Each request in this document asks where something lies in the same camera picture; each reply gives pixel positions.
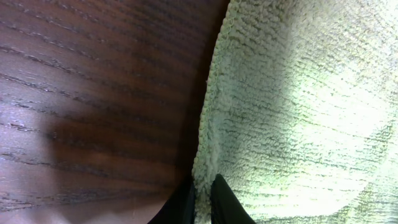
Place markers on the light green microfiber cloth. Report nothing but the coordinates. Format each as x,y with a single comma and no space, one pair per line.
300,112

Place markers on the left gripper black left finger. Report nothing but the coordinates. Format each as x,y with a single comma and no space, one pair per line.
179,208

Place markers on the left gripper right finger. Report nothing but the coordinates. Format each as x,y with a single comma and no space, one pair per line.
225,207

